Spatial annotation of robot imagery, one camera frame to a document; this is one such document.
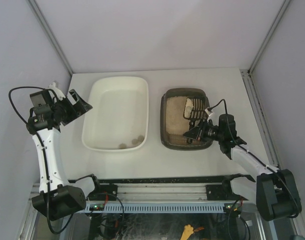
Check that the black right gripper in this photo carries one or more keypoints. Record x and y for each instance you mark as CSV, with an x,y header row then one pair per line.
x,y
200,131

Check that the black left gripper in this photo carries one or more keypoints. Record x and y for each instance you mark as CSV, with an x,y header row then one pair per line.
x,y
68,110

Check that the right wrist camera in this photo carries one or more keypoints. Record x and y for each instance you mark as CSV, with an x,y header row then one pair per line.
x,y
227,127

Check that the grey slotted cable duct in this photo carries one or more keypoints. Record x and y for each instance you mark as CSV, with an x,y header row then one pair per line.
x,y
152,208

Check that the aluminium frame rail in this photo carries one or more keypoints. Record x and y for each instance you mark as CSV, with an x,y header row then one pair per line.
x,y
142,192

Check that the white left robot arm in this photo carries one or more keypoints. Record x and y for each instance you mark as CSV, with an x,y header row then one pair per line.
x,y
45,132

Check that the beige cat litter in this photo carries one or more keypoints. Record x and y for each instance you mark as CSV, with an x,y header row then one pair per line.
x,y
175,122

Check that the white plastic bin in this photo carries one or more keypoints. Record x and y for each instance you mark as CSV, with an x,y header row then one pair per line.
x,y
119,114

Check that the yellow toy figure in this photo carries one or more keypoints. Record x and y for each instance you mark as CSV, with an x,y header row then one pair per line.
x,y
187,232

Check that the black litter scoop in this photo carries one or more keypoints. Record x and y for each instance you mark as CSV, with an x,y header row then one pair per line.
x,y
198,113

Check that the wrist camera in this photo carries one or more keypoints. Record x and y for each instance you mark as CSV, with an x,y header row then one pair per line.
x,y
42,101
227,127

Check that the pale clump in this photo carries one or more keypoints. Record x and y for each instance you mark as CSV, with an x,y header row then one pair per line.
x,y
188,108

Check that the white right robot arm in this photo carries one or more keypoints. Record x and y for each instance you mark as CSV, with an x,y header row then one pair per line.
x,y
272,190

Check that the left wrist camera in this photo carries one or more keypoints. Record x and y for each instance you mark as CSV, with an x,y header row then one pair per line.
x,y
42,101

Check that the dark grey litter box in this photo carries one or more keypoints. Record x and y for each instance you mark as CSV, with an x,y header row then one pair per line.
x,y
179,142

